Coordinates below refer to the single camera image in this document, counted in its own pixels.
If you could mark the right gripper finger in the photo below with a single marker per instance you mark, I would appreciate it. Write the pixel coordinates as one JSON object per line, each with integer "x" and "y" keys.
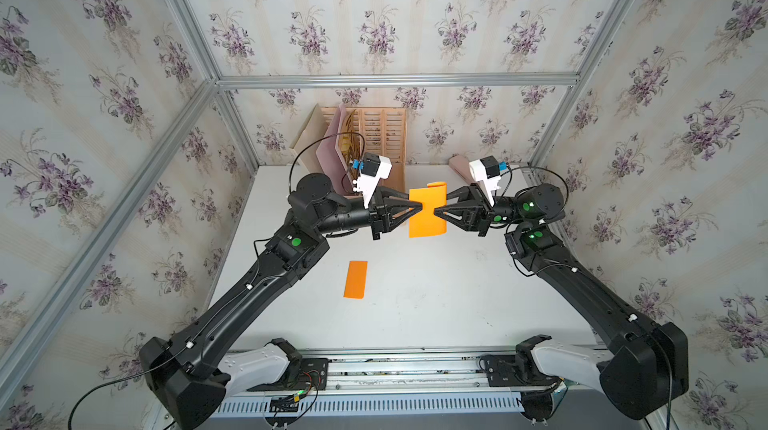
{"x": 460, "y": 201}
{"x": 465, "y": 220}

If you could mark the pink board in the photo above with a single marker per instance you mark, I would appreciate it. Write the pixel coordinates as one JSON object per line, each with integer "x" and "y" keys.
{"x": 329, "y": 152}

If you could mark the beige board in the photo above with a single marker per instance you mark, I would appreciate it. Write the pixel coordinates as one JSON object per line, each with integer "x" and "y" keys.
{"x": 314, "y": 128}

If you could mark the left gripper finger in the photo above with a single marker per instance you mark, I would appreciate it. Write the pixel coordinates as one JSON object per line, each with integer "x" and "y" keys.
{"x": 397, "y": 215}
{"x": 392, "y": 198}

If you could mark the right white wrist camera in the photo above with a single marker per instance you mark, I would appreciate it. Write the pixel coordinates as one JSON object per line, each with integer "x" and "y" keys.
{"x": 486, "y": 173}

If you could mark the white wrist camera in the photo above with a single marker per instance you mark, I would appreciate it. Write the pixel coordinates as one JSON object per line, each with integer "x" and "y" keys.
{"x": 372, "y": 168}
{"x": 486, "y": 173}

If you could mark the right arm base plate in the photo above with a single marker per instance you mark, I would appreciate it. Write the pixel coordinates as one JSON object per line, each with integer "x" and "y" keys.
{"x": 513, "y": 370}

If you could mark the yellow patterned book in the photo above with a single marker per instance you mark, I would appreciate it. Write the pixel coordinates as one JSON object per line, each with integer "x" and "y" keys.
{"x": 351, "y": 143}

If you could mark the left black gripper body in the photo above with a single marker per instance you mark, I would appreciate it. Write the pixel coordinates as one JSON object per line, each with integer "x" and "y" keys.
{"x": 374, "y": 216}

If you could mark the aluminium mounting rail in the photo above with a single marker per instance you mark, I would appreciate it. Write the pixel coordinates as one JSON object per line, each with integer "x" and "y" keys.
{"x": 401, "y": 371}

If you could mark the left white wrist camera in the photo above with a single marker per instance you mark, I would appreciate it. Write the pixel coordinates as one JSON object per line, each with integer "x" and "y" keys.
{"x": 372, "y": 168}

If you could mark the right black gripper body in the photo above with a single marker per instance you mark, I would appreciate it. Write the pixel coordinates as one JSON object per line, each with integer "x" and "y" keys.
{"x": 488, "y": 214}

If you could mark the orange square paper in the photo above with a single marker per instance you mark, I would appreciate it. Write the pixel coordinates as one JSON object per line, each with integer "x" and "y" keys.
{"x": 426, "y": 223}
{"x": 355, "y": 283}

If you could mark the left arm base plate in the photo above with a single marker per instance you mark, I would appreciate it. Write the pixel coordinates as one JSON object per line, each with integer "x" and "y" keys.
{"x": 300, "y": 375}

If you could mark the peach desk organizer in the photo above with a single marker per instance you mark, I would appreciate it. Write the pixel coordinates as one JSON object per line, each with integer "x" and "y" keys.
{"x": 385, "y": 132}

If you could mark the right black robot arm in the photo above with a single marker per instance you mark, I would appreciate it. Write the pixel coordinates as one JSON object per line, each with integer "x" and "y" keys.
{"x": 644, "y": 366}

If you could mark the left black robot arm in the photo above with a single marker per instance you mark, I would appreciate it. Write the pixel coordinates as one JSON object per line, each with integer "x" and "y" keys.
{"x": 193, "y": 372}

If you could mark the white perforated cable tray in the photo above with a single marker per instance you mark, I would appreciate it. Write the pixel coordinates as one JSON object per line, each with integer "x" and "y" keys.
{"x": 328, "y": 405}

